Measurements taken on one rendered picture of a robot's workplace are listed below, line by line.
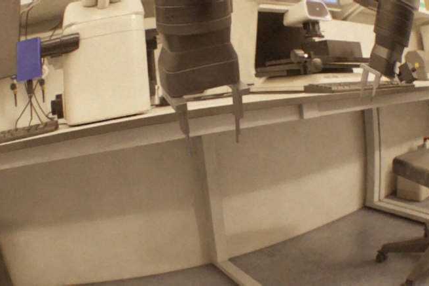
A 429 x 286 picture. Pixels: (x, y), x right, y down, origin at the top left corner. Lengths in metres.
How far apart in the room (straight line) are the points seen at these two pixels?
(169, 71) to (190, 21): 0.06
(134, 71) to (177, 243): 1.07
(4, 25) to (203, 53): 0.85
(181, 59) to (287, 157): 1.54
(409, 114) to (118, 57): 2.18
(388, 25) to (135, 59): 0.53
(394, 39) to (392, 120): 1.87
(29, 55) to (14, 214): 1.01
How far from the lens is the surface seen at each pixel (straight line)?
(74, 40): 0.79
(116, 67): 0.80
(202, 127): 0.82
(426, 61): 2.35
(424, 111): 2.86
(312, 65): 1.00
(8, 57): 1.11
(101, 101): 0.79
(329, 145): 2.04
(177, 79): 0.38
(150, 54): 1.05
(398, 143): 2.55
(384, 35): 0.62
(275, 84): 1.25
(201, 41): 0.37
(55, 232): 1.67
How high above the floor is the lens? 0.79
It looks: 7 degrees down
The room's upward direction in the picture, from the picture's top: 7 degrees counter-clockwise
